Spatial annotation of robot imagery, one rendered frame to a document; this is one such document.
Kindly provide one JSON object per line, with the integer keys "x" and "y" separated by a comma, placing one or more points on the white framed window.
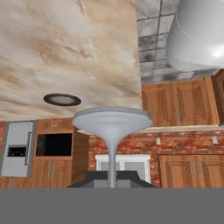
{"x": 128, "y": 163}

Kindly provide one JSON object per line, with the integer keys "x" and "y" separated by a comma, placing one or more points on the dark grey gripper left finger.
{"x": 92, "y": 176}

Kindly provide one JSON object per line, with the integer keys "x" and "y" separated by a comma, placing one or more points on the tall wooden oven cabinet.
{"x": 80, "y": 163}

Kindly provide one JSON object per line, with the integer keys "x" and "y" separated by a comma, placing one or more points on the wooden wall cabinet run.
{"x": 180, "y": 172}

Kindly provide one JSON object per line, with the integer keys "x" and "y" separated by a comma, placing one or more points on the large white rounded object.
{"x": 198, "y": 38}

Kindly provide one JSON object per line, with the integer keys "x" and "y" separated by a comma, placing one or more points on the brown-rimmed white plate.
{"x": 62, "y": 99}

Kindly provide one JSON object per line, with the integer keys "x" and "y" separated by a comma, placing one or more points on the wooden base cabinet run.
{"x": 179, "y": 113}

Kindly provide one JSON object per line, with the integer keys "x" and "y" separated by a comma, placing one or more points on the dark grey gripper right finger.
{"x": 131, "y": 176}

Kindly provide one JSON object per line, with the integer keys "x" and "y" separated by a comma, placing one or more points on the silver fridge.
{"x": 17, "y": 137}

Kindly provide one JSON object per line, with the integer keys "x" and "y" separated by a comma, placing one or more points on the black built-in oven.
{"x": 54, "y": 144}

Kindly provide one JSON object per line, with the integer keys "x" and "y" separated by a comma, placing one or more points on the dark wooden cabinet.
{"x": 219, "y": 96}

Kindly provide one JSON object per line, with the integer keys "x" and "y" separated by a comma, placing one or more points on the white wall socket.
{"x": 214, "y": 140}
{"x": 157, "y": 141}

